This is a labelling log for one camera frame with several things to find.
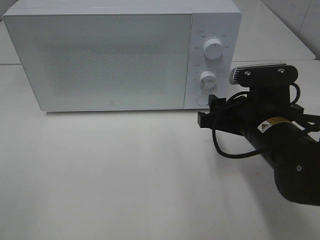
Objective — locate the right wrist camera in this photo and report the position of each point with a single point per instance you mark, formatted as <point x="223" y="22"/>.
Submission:
<point x="263" y="75"/>

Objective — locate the round microwave door button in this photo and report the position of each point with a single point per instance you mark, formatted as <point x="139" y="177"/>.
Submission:
<point x="202" y="100"/>

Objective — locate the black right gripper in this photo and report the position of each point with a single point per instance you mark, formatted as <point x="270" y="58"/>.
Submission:
<point x="264" y="116"/>

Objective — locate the white microwave knob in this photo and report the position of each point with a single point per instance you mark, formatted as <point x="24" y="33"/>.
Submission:
<point x="207" y="80"/>
<point x="213" y="48"/>

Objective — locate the white microwave oven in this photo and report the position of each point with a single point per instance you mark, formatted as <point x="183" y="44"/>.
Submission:
<point x="209" y="18"/>

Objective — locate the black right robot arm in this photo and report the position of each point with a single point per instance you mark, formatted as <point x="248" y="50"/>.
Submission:
<point x="296" y="170"/>

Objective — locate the white microwave door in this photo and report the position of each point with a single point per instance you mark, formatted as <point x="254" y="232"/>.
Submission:
<point x="104" y="62"/>

